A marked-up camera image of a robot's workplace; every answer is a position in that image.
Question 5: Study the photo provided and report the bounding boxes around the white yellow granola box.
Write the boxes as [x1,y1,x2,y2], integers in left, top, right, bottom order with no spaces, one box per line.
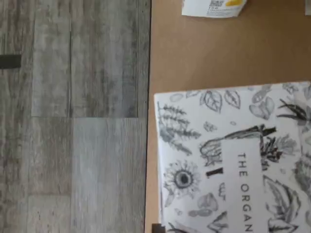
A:
[181,0,248,18]

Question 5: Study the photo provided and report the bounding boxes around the black metal shelf frame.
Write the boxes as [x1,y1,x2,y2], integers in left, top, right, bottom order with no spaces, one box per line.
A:
[146,0,152,224]

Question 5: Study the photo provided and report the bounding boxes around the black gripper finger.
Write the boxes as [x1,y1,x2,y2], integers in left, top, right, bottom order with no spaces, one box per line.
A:
[151,222,166,233]

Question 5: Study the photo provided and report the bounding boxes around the black metal stand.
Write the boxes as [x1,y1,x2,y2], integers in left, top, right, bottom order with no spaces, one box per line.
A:
[0,54,22,70]

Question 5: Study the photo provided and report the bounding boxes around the white box yellow strip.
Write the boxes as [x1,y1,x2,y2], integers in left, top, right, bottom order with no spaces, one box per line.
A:
[153,81,311,233]

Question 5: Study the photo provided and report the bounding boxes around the wooden shelf board with boxes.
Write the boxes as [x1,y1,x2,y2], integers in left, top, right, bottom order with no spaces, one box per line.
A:
[145,0,311,233]

